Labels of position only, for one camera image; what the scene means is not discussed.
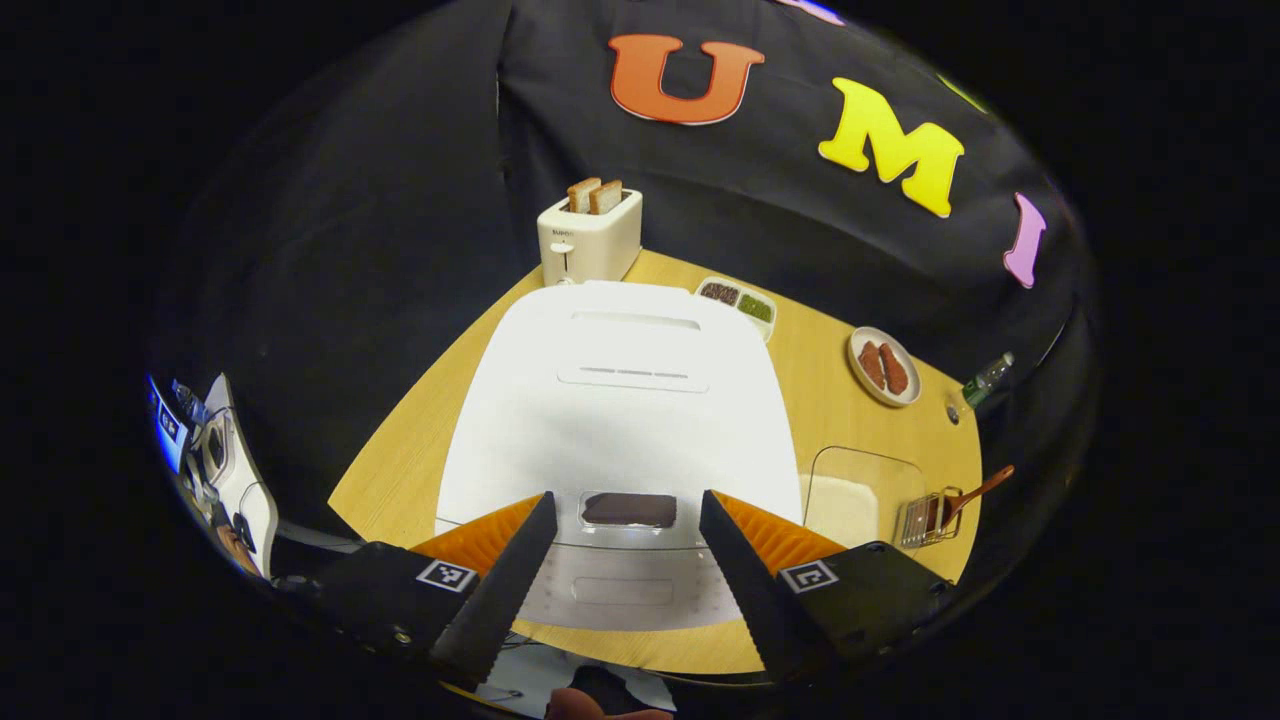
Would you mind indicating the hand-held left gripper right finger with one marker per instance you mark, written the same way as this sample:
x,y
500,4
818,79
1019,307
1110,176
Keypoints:
x,y
745,580

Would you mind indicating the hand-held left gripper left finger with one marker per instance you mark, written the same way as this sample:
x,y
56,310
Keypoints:
x,y
510,590

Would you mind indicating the white rice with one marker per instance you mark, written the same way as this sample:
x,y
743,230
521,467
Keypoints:
x,y
840,510

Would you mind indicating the white rice cooker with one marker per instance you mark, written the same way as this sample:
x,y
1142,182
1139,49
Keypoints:
x,y
620,430

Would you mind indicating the brown wooden spoon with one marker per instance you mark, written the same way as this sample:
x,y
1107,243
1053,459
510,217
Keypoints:
x,y
980,490

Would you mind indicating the clear plastic container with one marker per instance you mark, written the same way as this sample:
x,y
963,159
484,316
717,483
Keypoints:
x,y
890,470

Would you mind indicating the round white plate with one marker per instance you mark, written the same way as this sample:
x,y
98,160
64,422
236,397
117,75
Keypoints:
x,y
855,365

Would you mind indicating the brown meat piece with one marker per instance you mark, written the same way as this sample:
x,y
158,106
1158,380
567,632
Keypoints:
x,y
893,369
872,366

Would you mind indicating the white divided bean dish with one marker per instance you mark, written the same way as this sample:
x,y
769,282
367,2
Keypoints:
x,y
738,298

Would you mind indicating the green glass bottle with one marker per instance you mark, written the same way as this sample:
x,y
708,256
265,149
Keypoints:
x,y
988,380

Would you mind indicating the white toaster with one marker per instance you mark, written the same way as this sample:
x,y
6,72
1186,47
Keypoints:
x,y
590,245

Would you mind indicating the toast bread slice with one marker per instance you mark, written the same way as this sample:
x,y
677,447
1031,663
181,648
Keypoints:
x,y
583,196
606,198

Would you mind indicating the black backdrop cloth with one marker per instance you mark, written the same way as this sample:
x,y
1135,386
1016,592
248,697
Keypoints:
x,y
400,150

